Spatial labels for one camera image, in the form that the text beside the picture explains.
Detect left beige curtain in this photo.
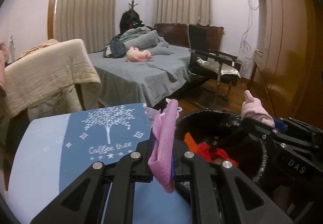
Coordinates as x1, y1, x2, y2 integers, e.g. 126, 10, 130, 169
54, 0, 115, 54

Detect blue tree tablecloth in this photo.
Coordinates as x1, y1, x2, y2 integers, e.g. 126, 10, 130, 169
8, 103, 192, 223

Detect orange mesh net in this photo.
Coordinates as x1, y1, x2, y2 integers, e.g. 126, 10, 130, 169
184, 132, 199, 153

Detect pink jacket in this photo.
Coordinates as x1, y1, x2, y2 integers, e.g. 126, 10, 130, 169
0, 42, 9, 97

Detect grey pillow and duvet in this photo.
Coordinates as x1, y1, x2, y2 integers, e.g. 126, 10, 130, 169
119, 26, 172, 55

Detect black trash bin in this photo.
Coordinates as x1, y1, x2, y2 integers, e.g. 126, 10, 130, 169
173, 109, 268, 204

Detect bed with grey sheet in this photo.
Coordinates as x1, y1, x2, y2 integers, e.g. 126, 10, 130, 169
89, 45, 191, 107

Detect silver chair cushion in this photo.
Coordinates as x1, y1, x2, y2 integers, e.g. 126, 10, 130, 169
196, 57, 240, 78

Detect red cloth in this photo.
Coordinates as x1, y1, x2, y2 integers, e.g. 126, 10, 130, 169
197, 143, 239, 167

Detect wooden wardrobe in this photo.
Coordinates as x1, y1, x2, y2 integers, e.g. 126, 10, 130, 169
248, 0, 322, 127

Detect hanging white cables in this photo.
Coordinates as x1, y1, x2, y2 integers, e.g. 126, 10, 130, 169
239, 0, 260, 53

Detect black chair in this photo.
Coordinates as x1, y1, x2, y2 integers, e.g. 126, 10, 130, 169
187, 25, 242, 99

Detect pink plush toy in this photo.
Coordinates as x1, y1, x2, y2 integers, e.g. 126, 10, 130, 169
126, 47, 153, 62

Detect dark wooden headboard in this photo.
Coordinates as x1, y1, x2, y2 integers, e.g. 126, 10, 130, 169
154, 24, 224, 51

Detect pink face mask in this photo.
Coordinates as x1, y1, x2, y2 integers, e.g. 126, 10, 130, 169
148, 99, 182, 193

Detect pink sock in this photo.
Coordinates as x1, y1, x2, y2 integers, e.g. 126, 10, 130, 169
241, 90, 275, 127

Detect dark grey clothes pile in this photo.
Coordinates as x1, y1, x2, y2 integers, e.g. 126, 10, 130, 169
103, 36, 128, 58

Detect beige quilt on rack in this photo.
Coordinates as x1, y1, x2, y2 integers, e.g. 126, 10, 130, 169
1, 39, 101, 118

